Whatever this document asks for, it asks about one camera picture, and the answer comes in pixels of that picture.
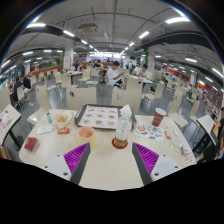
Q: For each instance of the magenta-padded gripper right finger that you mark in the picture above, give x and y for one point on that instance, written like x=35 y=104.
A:
x=148 y=160

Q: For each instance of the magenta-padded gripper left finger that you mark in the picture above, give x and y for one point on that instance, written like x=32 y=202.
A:
x=76 y=160

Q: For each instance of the clear bottle with white cap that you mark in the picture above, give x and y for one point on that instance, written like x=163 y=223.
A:
x=122 y=128

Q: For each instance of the pale yellow mug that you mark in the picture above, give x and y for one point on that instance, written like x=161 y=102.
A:
x=86 y=135

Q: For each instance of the colourful printed sticker sheet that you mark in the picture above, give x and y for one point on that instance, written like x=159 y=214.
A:
x=148 y=131

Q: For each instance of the flat red packet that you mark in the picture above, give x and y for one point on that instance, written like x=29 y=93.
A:
x=64 y=131

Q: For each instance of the small red sauce packet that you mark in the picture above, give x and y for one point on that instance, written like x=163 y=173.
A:
x=167 y=134

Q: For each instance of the clear plastic packet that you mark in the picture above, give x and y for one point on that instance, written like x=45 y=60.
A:
x=176 y=145

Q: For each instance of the white table sign red print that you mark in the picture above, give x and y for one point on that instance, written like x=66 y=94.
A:
x=189 y=158

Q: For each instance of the crumpled food wrapper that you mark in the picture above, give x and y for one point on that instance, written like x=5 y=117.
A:
x=62 y=119

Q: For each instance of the red paper cup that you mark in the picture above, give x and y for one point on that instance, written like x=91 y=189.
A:
x=158 y=117

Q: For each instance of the white paper sheet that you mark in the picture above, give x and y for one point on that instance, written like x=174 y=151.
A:
x=44 y=129

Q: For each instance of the small red box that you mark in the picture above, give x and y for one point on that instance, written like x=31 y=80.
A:
x=31 y=144

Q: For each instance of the dark food tray with placemat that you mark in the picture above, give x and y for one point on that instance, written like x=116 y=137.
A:
x=98 y=116

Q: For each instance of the small clear bottle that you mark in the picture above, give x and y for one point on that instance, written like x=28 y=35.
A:
x=49 y=118

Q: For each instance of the white napkin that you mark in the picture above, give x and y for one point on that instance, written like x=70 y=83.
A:
x=127 y=109

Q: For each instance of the beige chairs group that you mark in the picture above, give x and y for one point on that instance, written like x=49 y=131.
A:
x=81 y=96

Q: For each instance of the neighbouring beige table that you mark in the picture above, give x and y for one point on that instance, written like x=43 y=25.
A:
x=206 y=123

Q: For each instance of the neighbouring table with tray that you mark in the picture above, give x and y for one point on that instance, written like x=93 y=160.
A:
x=8 y=120

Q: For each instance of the ceiling air conditioner unit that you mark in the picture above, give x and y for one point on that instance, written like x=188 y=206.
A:
x=88 y=27

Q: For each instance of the ceiling strip lights group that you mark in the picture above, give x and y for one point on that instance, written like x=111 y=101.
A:
x=176 y=20

